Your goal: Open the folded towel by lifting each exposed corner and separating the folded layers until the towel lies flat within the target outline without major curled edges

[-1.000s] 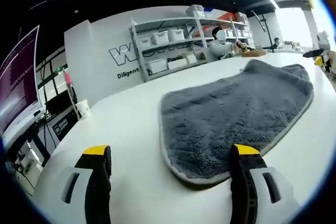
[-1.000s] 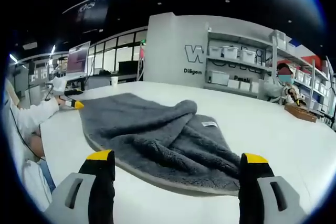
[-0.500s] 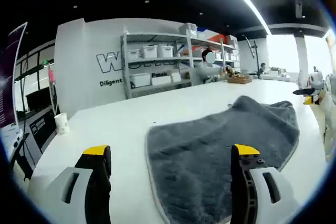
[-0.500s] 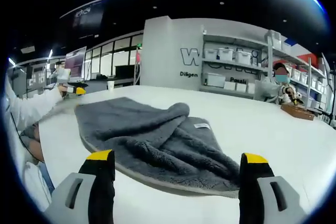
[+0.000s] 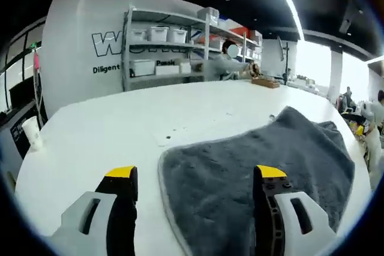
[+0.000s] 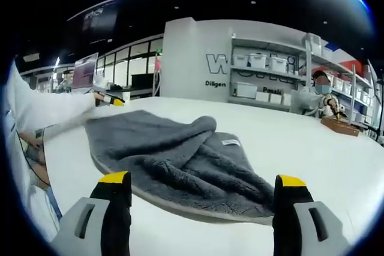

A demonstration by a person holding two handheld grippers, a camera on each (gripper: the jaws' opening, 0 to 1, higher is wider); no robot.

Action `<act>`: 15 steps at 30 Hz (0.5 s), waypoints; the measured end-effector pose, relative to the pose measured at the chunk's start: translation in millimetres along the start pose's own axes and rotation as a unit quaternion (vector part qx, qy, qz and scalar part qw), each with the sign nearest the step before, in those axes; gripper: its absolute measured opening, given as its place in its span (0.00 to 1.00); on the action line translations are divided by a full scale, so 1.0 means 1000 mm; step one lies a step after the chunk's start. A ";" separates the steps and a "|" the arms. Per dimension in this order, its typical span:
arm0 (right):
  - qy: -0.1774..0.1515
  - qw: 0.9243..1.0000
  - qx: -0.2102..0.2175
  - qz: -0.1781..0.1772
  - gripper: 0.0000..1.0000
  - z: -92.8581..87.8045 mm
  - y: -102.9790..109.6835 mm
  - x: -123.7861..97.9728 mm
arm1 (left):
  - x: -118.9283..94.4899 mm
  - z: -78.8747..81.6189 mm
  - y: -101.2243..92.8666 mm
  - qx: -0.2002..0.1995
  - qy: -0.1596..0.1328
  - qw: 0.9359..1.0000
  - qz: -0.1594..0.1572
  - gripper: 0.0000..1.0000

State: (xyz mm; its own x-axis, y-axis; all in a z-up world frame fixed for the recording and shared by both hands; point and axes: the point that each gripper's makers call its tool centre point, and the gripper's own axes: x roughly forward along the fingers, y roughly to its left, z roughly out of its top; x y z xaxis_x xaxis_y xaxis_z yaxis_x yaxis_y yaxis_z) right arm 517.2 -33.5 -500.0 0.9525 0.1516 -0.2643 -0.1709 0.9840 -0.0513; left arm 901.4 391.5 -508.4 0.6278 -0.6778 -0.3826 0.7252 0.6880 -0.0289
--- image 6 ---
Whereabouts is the grey towel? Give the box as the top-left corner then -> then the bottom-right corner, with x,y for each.
83,109 -> 275,227

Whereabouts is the large computer monitor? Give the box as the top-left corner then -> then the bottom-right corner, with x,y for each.
71,52 -> 100,94

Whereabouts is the black monitor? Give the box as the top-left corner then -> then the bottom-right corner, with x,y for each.
131,73 -> 155,88

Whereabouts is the operator in white sleeves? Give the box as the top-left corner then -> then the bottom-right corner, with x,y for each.
2,59 -> 64,239

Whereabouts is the dark hanging display screen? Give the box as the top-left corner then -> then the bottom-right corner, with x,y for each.
67,0 -> 124,46

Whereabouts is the wooden tray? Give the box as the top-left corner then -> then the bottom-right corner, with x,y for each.
320,116 -> 361,137

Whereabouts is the white lidded storage box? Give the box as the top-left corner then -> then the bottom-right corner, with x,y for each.
249,53 -> 268,70
233,54 -> 250,68
269,56 -> 287,74

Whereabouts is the large white storage box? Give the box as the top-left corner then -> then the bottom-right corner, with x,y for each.
236,82 -> 259,100

